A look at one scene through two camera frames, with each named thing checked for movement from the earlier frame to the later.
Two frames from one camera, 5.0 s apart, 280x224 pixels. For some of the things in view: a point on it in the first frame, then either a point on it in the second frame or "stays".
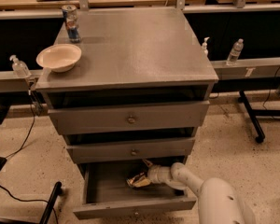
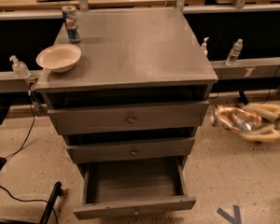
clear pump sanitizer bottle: [20, 68] stays
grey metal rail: [249, 70] stays
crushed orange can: [138, 180] to [235, 119]
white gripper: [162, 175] to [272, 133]
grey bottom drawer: [107, 193] stays
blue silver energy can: [72, 22] stays
